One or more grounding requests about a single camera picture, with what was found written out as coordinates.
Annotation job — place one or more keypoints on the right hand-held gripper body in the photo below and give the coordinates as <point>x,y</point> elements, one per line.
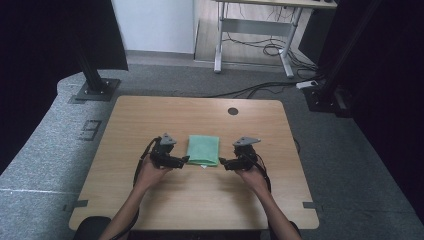
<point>245,155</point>

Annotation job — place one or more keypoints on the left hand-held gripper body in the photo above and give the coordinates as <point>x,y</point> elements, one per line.
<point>163,155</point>

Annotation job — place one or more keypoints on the green microfibre towel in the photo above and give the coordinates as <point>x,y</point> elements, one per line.
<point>203,150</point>

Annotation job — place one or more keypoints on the person's left hand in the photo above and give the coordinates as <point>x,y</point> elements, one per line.
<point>150,175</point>

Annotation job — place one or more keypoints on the person's right hand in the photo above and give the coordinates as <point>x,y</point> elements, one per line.
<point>255,180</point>

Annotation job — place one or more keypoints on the black round table grommet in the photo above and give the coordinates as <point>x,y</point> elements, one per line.
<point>233,111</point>

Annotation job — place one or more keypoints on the grey tape strip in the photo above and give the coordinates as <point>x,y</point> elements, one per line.
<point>308,205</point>
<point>77,204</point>

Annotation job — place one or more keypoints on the white power strip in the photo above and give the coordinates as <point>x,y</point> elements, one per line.
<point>307,84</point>

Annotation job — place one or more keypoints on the black metal stand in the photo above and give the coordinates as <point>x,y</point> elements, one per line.
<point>328,96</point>
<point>95,83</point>

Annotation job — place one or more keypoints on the black computer case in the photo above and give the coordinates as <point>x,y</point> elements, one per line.
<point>315,36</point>

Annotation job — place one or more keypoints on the black curtain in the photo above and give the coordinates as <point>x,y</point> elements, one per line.
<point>40,66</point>
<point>393,100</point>

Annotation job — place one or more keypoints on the white metal frame desk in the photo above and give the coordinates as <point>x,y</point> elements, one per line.
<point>253,27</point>

